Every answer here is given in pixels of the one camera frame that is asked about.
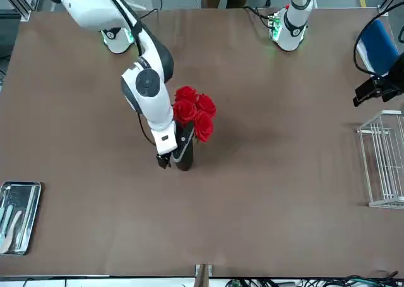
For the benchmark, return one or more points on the red flower bouquet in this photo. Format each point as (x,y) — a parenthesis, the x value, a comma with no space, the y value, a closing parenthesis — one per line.
(205,126)

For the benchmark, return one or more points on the silver metal tray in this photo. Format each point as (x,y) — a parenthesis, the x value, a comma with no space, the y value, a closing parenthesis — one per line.
(15,194)

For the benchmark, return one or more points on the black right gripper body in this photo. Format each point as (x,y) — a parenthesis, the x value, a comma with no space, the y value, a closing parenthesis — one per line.
(182,142)

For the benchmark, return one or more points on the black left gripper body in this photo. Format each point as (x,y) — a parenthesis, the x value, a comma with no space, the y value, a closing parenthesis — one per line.
(394,86)

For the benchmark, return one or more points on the green board on arm foot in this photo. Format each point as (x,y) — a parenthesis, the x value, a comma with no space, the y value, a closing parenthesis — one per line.
(274,22)

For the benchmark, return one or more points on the small green circuit board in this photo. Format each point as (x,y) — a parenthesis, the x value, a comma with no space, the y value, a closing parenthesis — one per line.
(234,283)

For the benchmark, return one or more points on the aluminium frame post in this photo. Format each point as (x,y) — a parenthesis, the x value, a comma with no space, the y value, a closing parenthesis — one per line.
(25,15)
(389,3)
(198,274)

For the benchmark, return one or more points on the thin metal chopstick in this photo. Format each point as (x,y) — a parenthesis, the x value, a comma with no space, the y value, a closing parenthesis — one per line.
(25,217)
(29,217)

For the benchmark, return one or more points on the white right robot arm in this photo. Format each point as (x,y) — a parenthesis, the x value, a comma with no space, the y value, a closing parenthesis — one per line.
(151,110)

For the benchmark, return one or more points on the black cylindrical vase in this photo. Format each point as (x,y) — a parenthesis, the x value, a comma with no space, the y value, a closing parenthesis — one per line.
(186,164)

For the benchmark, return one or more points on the pale green plastic utensil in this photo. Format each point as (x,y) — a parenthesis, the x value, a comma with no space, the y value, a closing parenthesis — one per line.
(9,214)

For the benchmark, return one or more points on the cream plastic spoon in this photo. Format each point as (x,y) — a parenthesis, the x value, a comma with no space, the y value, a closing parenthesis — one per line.
(12,227)

